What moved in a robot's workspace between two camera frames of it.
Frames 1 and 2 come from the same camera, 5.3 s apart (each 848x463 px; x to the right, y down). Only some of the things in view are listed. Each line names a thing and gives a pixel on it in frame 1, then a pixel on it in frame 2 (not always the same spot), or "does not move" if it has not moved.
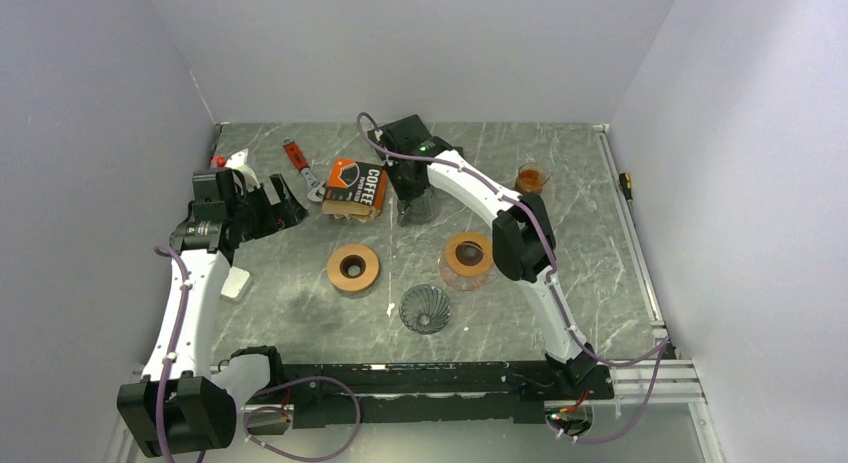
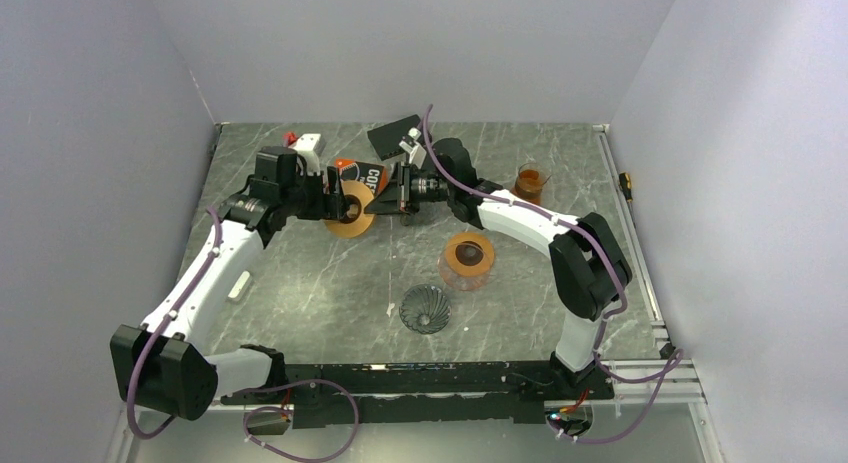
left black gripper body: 250,209 to 305,199
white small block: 236,284 does not move
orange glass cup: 531,178 does not move
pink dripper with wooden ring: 467,262 does not move
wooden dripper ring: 353,255 to 356,220
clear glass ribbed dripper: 425,309 does not move
